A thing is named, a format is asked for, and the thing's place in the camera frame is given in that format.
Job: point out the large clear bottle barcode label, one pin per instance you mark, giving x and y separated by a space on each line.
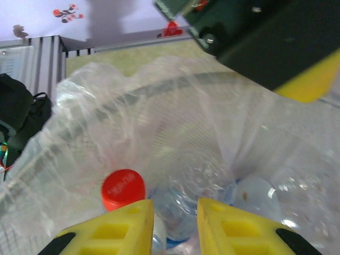
180 212

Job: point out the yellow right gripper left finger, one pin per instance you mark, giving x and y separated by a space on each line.
111 233

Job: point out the small clear bottle red cap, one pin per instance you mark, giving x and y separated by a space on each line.
123 188

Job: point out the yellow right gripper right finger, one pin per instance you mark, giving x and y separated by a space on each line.
239 236

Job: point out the wide ribbed aluminium rail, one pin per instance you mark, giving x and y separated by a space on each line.
47 61

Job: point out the grey ribbed plastic bin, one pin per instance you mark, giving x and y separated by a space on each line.
148 87

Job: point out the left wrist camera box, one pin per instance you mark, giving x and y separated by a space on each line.
170 8

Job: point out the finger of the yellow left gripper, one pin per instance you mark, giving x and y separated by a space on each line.
313 85

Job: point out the green circuit board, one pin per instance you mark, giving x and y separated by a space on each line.
3 150

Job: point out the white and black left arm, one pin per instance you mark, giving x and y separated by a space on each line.
13 106

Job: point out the aluminium table edge rail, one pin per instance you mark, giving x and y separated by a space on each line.
132 43

